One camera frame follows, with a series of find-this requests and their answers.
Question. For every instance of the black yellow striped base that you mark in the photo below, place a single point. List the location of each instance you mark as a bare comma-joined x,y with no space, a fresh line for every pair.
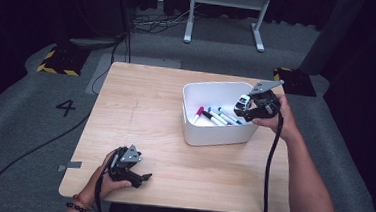
296,83
64,60

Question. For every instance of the grey tape piece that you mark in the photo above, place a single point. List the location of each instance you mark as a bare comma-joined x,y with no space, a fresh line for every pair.
70,166

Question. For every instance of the black stand pole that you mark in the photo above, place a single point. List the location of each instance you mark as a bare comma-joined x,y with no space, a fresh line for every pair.
124,18

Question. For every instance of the black marker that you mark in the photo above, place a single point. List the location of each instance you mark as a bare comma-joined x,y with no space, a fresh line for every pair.
210,117

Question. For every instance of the person's right hand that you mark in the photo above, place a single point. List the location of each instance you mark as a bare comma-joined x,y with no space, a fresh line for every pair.
285,123

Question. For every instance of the white plastic bin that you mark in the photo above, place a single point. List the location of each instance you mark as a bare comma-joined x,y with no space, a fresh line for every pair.
214,136

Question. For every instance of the light blue marker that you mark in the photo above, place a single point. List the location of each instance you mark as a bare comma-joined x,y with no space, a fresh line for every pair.
232,116

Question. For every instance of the grey pillar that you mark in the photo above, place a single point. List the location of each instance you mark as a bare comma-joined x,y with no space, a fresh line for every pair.
331,32

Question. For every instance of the person's left hand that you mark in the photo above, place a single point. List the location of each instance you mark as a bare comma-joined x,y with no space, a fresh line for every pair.
103,187

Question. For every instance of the pink marker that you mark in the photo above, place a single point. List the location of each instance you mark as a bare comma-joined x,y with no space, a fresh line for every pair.
198,114

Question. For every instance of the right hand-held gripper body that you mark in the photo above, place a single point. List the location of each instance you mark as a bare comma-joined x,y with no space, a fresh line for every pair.
266,103

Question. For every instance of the white toy car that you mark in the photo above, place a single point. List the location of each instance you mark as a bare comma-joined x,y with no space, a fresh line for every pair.
243,103

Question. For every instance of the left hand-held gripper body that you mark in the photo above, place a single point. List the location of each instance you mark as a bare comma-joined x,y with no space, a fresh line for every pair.
127,160

